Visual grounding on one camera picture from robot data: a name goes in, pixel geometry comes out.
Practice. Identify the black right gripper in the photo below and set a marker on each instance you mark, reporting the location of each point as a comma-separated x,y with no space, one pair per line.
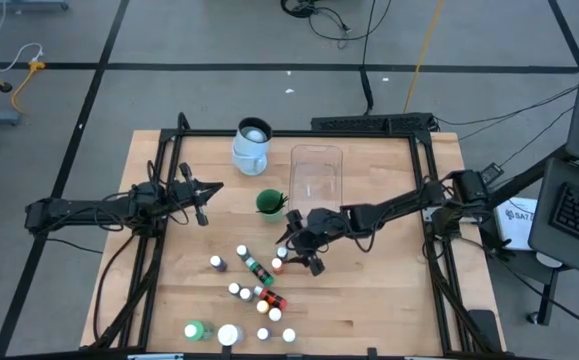
319,227

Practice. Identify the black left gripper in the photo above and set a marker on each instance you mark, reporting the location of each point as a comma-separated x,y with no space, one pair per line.
184,195

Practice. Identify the black acrylic paint bottle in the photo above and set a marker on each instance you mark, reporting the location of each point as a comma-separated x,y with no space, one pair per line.
282,252

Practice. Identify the orange acrylic paint bottle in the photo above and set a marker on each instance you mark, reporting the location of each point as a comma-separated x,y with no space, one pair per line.
277,264

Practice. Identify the paintbrush black bristles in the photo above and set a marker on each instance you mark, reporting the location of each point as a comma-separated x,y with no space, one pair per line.
264,211

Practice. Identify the thin paintbrush gold ferrule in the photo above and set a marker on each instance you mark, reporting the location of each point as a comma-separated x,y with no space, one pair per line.
281,201
278,199

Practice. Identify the thin paintbrush silver ferrule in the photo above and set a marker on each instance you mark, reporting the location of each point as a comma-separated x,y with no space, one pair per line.
274,202

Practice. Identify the red acrylic paint bottle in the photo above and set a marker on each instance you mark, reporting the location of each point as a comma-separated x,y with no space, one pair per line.
273,300

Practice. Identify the white acrylic paint bottle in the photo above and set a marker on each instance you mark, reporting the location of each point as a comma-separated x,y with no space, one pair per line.
275,314
289,335

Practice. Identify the dark brown acrylic paint bottle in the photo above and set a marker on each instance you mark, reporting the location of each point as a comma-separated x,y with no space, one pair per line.
234,288

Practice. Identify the clear plastic bin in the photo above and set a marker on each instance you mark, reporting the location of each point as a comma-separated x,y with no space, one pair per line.
314,175

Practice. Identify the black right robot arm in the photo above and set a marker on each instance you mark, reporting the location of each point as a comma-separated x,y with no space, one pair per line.
399,205

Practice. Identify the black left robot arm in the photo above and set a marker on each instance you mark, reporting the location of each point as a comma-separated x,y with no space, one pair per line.
69,212

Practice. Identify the dark green acrylic paint bottle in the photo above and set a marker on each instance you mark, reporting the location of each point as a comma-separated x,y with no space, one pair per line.
241,250

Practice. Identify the yellow acrylic paint bottle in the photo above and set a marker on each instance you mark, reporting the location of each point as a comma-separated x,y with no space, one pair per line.
263,305

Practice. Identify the blue acrylic paint bottle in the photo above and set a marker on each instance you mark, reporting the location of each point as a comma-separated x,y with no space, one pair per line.
216,260

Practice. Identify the purple acrylic paint bottle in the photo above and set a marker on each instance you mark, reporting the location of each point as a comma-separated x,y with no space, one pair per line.
263,333

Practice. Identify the large green paint bottle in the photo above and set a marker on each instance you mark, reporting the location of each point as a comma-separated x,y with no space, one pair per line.
192,331

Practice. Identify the green plastic cup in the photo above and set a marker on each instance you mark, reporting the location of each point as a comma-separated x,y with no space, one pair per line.
270,218

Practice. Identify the black power strip box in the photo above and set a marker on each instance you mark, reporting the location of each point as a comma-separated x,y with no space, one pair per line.
369,122

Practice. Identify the silver bar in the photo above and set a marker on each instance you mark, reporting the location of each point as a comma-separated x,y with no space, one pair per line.
424,358
154,357

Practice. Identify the black flat device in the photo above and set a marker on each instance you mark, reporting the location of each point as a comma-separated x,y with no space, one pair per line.
484,325

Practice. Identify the black power adapter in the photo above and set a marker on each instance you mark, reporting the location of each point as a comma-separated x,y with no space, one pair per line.
493,172

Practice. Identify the white printed box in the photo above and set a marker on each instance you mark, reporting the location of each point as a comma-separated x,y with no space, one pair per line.
516,225

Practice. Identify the black floor disc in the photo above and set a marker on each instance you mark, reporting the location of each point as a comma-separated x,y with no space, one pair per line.
5,88

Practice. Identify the white round object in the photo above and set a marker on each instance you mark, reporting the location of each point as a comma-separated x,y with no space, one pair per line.
549,260

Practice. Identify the black desk leg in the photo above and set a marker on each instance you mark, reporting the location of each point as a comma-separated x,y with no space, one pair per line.
549,300

